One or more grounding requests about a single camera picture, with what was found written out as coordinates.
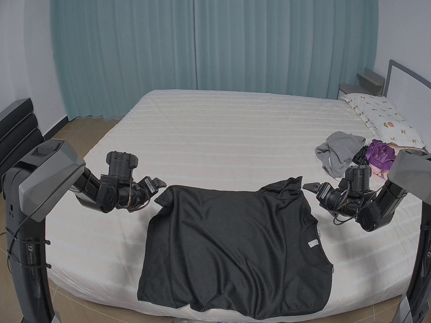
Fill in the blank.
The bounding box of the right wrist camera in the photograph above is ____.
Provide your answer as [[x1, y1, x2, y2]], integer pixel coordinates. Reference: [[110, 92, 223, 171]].
[[339, 164, 374, 194]]

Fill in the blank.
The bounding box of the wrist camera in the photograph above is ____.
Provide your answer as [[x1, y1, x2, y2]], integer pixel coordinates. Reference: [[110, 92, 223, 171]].
[[100, 151, 139, 186], [339, 164, 374, 194]]

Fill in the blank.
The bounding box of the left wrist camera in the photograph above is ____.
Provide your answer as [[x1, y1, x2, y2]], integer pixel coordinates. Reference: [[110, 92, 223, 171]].
[[100, 151, 139, 186]]

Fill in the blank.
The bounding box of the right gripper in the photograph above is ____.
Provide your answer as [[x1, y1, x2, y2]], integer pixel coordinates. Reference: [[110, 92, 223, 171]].
[[317, 182, 358, 216]]

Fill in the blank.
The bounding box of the grey bedside table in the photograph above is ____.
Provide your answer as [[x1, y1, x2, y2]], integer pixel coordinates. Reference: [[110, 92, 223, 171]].
[[338, 68, 385, 100]]

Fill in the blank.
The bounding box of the pile of clothes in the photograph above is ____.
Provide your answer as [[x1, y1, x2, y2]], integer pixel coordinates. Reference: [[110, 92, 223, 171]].
[[352, 139, 405, 180]]

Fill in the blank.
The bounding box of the white printed pillow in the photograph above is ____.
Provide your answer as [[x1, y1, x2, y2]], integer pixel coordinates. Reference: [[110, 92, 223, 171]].
[[340, 93, 425, 149]]

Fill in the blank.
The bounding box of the grey garment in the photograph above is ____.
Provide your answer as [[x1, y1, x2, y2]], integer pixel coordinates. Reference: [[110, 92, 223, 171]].
[[315, 131, 367, 177]]

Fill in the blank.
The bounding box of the blue-green curtain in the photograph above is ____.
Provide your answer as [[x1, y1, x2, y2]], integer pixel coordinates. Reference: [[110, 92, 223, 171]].
[[51, 0, 380, 120]]

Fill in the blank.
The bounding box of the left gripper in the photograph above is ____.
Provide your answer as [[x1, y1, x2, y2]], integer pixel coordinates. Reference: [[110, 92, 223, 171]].
[[130, 176, 159, 210]]

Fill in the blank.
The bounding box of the black cable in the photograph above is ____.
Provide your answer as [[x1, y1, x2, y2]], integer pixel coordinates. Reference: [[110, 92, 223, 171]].
[[5, 211, 37, 268]]

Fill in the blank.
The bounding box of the bed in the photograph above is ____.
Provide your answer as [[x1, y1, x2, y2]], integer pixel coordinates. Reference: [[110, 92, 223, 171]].
[[44, 59, 431, 319]]

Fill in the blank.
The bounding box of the black T-shirt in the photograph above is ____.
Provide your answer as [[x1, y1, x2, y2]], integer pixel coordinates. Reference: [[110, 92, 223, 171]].
[[136, 176, 334, 320]]

